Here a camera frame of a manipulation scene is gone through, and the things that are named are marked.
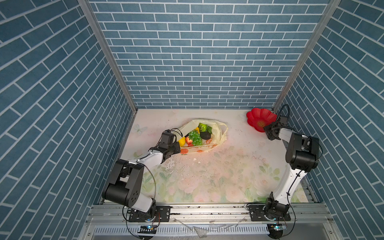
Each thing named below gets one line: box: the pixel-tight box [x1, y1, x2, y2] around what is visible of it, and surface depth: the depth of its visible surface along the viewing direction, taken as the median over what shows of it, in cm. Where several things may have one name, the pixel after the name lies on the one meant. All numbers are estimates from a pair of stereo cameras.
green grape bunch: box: [185, 130, 203, 147], surface depth 99 cm
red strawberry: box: [185, 136, 193, 146], surface depth 98 cm
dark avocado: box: [200, 131, 211, 140], surface depth 104 cm
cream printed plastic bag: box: [176, 119, 229, 154], surface depth 99 cm
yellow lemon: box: [178, 137, 186, 147], surface depth 98 cm
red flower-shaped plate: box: [246, 108, 277, 133], surface depth 118 cm
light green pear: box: [198, 122, 208, 133], surface depth 104 cm
